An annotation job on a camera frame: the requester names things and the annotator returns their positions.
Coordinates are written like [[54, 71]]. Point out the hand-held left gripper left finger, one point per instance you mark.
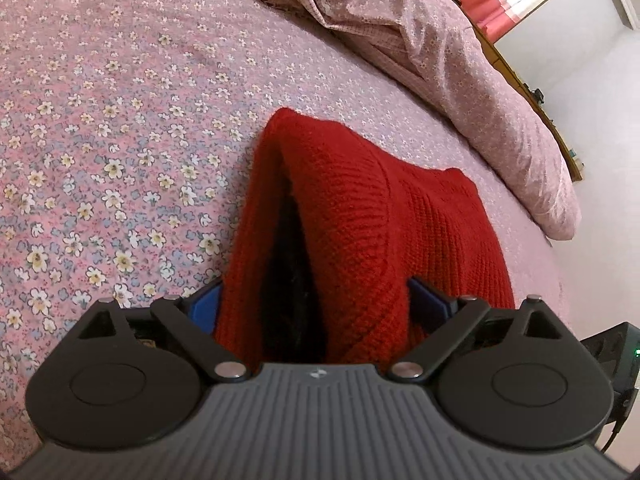
[[207, 305]]

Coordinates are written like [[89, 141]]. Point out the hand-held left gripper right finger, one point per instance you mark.
[[427, 302]]

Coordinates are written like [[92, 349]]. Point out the red knit cardigan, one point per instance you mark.
[[360, 220]]

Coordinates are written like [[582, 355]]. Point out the small black object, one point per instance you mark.
[[537, 96]]

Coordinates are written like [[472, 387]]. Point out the pink floral bed sheet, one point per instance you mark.
[[100, 110]]

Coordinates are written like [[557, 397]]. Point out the pink floral duvet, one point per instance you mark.
[[425, 35]]

